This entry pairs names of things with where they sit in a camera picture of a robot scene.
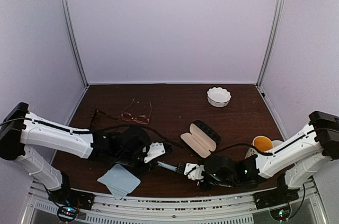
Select light blue cloth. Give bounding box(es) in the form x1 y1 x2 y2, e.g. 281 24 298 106
157 162 177 172
97 164 141 200

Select black glasses case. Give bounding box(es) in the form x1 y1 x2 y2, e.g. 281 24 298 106
180 120 221 158

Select dark brown sunglasses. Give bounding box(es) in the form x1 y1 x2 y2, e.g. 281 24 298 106
89 109 118 129

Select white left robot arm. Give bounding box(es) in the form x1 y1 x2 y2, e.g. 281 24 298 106
1 102 165 205

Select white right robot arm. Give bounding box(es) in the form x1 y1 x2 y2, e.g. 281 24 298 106
198 111 338 204

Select white patterned mug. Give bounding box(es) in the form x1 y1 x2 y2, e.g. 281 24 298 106
245 136 273 159

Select white cream bowl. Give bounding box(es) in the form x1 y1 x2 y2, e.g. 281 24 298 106
272 140 283 148

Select white scalloped ceramic dish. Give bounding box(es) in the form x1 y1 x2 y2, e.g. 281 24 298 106
207 87 231 108

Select aluminium front frame rail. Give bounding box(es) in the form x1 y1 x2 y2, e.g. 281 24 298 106
19 179 330 223

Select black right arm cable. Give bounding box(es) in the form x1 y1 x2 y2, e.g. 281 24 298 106
211 143 273 156

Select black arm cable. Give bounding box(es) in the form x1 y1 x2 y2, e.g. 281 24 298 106
211 143 273 156
0 119 186 149

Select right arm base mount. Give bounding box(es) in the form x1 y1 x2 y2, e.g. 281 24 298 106
253 173 306 223

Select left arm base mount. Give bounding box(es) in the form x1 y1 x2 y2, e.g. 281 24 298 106
44 172 95 223

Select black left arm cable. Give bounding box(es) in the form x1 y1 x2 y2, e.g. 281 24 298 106
0 119 186 149

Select aluminium left corner post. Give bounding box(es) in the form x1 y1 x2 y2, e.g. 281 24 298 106
60 0 89 88

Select aluminium corner post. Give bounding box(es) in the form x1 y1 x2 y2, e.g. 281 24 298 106
256 0 285 89
60 0 89 88

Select aluminium right corner post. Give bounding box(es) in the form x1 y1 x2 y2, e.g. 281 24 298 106
256 0 285 89

